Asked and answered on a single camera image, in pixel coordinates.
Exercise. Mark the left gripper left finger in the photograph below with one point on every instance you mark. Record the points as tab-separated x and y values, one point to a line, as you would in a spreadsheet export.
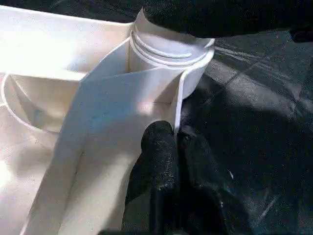
154	191

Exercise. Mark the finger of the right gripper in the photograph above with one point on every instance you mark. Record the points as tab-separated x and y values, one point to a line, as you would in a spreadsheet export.
230	17

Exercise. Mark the white plastic table top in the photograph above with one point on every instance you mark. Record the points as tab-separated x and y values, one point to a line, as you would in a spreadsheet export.
73	98

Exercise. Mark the white plastic table leg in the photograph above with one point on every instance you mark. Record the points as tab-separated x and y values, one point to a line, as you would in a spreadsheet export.
166	46

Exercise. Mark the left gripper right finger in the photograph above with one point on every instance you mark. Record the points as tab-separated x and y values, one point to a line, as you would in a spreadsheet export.
210	196

